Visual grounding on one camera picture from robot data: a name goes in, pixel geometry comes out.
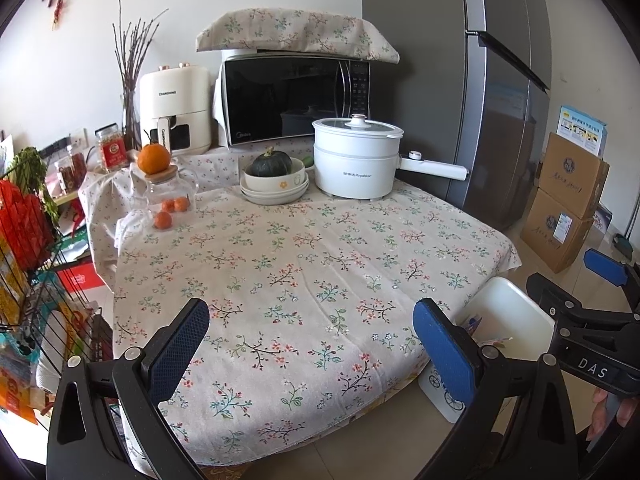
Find jar of dried red food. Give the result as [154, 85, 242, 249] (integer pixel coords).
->
[54, 152, 87, 196]

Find green leafy plant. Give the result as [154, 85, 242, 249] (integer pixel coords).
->
[10, 146, 61, 222]

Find red bag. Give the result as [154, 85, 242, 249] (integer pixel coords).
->
[0, 180, 54, 272]

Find orange bag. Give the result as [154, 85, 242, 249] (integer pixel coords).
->
[0, 365, 41, 427]

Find person's right hand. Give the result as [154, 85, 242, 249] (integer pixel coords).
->
[590, 387, 639, 432]

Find black power strip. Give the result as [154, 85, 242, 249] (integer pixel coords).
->
[40, 136, 71, 159]

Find dried twigs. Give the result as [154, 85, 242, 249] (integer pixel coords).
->
[112, 0, 169, 92]

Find white bowl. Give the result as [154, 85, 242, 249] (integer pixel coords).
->
[243, 156, 307, 194]

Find blue and white box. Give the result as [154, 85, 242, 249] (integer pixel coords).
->
[556, 105, 609, 156]

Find white electric pot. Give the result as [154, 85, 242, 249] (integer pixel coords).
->
[312, 114, 471, 200]

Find floral cloth cover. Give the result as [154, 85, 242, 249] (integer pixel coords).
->
[195, 8, 401, 66]

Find white air fryer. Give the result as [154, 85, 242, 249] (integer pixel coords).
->
[139, 62, 214, 156]

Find white plastic bin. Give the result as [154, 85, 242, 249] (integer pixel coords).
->
[417, 276, 557, 425]

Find glass vase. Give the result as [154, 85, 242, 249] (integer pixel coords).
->
[121, 87, 144, 151]

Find black wire rack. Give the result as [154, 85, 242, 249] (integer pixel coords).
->
[0, 170, 119, 413]

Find grey refrigerator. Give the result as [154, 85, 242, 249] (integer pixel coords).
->
[361, 0, 554, 232]

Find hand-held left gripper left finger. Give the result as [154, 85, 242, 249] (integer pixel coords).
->
[46, 297, 211, 480]

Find stack of white plates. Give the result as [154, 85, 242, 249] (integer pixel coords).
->
[239, 175, 311, 206]

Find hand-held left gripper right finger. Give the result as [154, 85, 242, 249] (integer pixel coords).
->
[412, 297, 580, 480]

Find red label jar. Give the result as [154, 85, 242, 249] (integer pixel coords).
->
[95, 124, 126, 171]

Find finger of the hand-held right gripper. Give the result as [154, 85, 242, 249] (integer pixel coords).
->
[583, 248, 640, 312]
[526, 272, 640, 330]

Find large orange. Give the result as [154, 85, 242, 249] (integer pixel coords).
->
[137, 143, 172, 175]

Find black microwave oven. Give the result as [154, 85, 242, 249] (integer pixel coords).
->
[214, 50, 372, 149]

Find dark green pumpkin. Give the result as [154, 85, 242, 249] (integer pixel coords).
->
[248, 146, 294, 179]

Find glass jar with wooden lid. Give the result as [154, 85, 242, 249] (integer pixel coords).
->
[144, 165, 201, 214]

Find red box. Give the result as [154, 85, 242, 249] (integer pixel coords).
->
[55, 262, 109, 294]

